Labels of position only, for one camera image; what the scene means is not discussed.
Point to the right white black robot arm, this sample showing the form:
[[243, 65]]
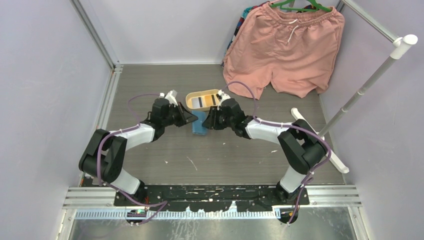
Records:
[[302, 147]]

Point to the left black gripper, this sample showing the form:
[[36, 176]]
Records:
[[185, 117]]

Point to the green clothes hanger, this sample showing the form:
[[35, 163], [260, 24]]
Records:
[[296, 6]]

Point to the pink shorts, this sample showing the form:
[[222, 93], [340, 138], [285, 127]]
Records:
[[293, 52]]

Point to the grey white clothes rack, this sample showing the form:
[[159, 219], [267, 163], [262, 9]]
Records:
[[401, 46]]

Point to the orange card in tray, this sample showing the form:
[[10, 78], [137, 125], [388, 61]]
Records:
[[210, 100]]

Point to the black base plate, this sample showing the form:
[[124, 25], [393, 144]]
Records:
[[216, 198]]

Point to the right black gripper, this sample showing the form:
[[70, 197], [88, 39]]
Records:
[[211, 122]]

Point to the white card in tray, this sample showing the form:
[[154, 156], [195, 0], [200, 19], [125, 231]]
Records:
[[197, 103]]

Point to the colourful patterned garment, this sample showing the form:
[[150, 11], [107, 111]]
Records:
[[240, 22]]

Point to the aluminium frame rail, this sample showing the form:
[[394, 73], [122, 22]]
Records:
[[96, 197]]

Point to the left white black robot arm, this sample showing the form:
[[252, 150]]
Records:
[[104, 155]]

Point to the beige oval tray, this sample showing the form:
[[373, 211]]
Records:
[[199, 94]]

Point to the blue card holder wallet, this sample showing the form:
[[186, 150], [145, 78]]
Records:
[[197, 126]]

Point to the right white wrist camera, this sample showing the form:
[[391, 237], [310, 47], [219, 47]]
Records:
[[221, 96]]

